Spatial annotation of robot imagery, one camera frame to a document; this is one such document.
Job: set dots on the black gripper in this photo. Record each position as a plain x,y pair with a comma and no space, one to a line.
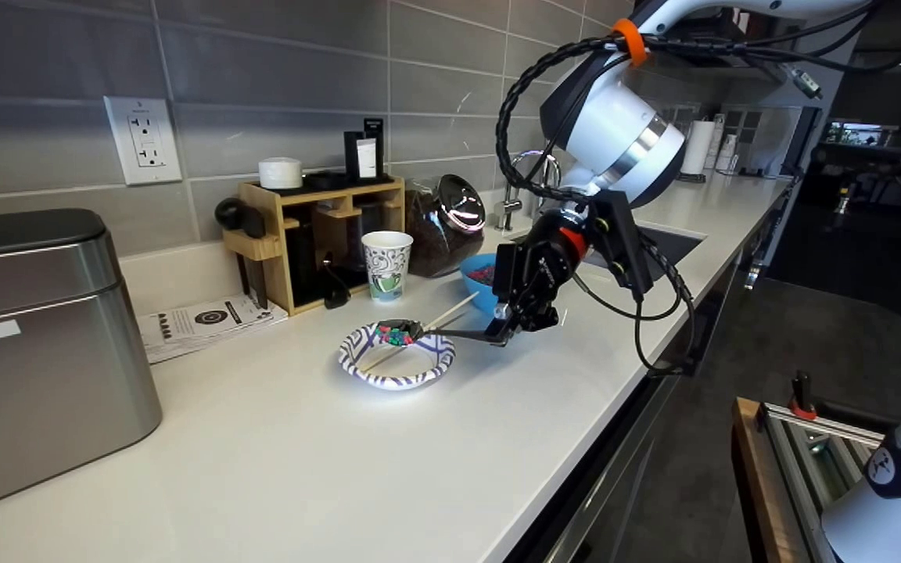
534,266

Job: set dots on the dark metal spoon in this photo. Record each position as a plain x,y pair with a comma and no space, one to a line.
452,337

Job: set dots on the small colourful candy heap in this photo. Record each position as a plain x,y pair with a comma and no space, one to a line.
402,332

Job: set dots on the blue bowl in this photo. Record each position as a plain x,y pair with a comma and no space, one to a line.
478,293

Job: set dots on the red purple bowl contents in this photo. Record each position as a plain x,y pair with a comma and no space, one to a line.
481,269

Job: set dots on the blue patterned paper plate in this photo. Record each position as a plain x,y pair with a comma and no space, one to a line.
394,364

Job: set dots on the wooden stick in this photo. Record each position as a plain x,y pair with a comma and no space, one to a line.
452,310

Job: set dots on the patterned paper cup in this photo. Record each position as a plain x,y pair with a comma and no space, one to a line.
385,266

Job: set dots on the steel sink basin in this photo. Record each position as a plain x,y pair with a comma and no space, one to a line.
678,247

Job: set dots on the steel dishwasher front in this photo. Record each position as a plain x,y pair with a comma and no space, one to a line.
585,488

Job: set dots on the dark brown bottle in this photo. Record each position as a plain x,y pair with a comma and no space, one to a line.
306,261

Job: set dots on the black bottle with white label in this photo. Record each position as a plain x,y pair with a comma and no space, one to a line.
365,154

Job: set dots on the white paper towel roll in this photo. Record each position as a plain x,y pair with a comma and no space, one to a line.
697,144

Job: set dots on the wooden organizer rack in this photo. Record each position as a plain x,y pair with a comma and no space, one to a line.
272,199

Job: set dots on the white round puck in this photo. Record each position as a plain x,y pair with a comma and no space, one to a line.
278,172

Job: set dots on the black round knob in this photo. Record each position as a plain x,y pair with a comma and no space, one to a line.
234,213

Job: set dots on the white printed booklet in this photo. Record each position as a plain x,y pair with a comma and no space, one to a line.
200,318

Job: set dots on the stainless steel box appliance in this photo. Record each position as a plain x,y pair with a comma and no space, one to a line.
32,345

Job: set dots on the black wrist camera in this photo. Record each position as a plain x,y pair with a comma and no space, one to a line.
624,246

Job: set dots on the wooden cart with rail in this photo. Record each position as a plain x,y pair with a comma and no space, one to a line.
783,469

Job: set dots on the white wall outlet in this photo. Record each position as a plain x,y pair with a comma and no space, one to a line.
141,138

